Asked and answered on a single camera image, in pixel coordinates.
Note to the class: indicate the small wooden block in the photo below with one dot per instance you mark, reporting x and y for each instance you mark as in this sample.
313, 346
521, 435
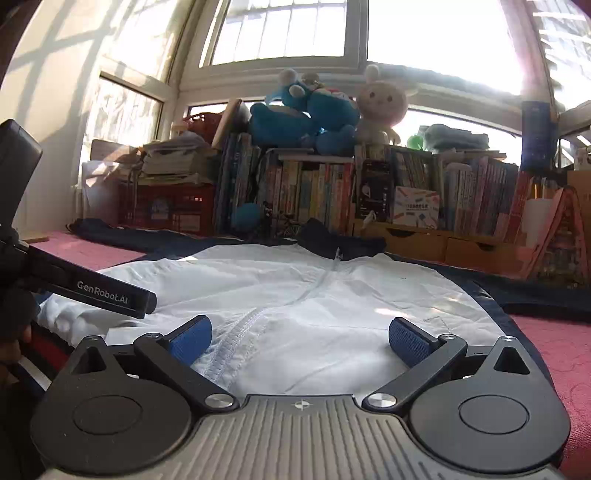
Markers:
36, 238

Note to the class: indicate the person's left hand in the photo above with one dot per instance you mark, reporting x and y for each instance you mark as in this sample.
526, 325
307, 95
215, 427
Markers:
14, 327

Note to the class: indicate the dark blue poster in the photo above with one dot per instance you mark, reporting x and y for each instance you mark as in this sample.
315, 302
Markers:
539, 136

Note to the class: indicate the navy and white jacket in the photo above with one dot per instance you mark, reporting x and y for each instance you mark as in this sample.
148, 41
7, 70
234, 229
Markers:
300, 286

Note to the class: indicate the stack of papers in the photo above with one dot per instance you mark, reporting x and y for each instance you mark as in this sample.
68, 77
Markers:
178, 159

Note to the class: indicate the grey flat board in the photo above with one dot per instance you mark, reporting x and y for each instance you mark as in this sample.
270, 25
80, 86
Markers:
227, 122

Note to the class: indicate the row of books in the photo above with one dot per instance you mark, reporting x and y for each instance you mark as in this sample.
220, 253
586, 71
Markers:
304, 194

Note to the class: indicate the green toy plant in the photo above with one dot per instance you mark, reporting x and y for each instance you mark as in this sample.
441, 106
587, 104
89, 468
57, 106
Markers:
415, 142

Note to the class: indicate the wooden drawer organizer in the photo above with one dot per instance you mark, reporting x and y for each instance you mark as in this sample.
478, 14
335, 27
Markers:
438, 249

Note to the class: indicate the pink bunny plush toy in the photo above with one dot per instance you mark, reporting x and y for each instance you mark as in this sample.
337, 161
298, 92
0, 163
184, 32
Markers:
381, 106

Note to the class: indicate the miniature bicycle model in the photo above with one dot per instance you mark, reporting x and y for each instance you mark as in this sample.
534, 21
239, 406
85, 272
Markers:
288, 226

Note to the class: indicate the white printed cardboard box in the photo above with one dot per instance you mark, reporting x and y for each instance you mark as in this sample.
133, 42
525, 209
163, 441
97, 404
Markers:
415, 207

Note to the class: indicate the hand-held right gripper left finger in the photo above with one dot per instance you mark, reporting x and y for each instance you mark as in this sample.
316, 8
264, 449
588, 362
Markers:
191, 339

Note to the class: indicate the red plastic crate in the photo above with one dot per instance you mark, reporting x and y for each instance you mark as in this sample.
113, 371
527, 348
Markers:
166, 210

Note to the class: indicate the blue cat plush toy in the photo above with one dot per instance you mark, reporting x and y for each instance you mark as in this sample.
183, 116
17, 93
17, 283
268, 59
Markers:
328, 110

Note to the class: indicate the brown cardboard box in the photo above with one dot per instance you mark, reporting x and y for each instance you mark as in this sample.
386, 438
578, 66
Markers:
579, 182

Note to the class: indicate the teal folded cloth stack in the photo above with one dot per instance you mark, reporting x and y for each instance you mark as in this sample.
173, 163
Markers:
455, 138

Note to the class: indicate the pink triangular toy playset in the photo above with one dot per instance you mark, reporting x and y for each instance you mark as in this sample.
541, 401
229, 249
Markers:
563, 240

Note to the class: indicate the plain blue plush toy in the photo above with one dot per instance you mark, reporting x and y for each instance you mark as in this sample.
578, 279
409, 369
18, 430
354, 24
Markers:
277, 124

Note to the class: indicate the white paper sheets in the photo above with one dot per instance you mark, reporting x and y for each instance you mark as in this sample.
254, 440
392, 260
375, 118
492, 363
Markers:
108, 180

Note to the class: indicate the red plastic basket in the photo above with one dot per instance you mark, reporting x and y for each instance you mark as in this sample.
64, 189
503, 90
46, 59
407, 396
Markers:
203, 125

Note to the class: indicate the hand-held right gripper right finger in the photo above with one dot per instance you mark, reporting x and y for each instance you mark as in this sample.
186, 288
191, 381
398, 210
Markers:
406, 341

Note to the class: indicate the black smartphone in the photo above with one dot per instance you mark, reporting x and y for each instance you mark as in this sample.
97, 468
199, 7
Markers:
376, 189

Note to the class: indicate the round blue plush ball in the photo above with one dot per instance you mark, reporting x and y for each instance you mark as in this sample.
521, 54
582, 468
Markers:
246, 216

